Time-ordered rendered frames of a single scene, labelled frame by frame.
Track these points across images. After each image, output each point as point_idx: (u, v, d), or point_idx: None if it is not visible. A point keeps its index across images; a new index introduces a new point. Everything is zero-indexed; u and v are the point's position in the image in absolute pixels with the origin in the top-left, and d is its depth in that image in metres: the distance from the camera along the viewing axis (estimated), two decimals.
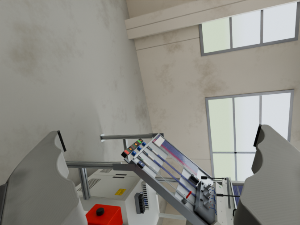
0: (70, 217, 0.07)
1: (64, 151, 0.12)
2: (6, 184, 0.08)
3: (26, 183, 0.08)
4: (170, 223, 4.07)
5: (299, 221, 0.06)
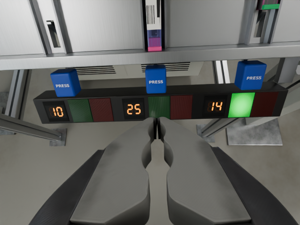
0: (134, 207, 0.07)
1: (154, 139, 0.13)
2: (103, 151, 0.10)
3: (115, 156, 0.09)
4: None
5: (214, 189, 0.07)
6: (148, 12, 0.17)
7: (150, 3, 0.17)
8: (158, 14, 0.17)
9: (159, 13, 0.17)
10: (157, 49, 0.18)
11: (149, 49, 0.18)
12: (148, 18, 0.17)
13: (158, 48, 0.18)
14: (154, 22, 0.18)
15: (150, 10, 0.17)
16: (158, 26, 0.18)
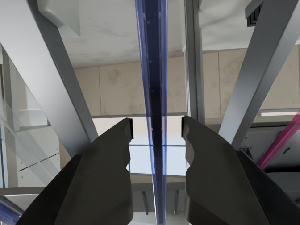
0: (118, 206, 0.07)
1: (132, 139, 0.13)
2: (81, 155, 0.09)
3: (94, 159, 0.09)
4: None
5: (233, 193, 0.07)
6: None
7: None
8: None
9: None
10: None
11: None
12: None
13: None
14: None
15: None
16: None
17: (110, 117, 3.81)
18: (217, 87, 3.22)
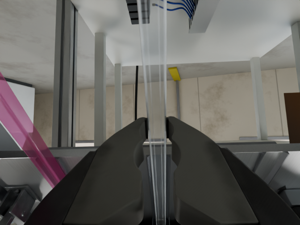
0: (127, 207, 0.07)
1: (146, 139, 0.13)
2: (95, 152, 0.09)
3: (108, 157, 0.09)
4: None
5: (220, 190, 0.07)
6: None
7: None
8: None
9: None
10: None
11: None
12: None
13: None
14: None
15: None
16: None
17: (87, 142, 3.59)
18: (197, 113, 3.11)
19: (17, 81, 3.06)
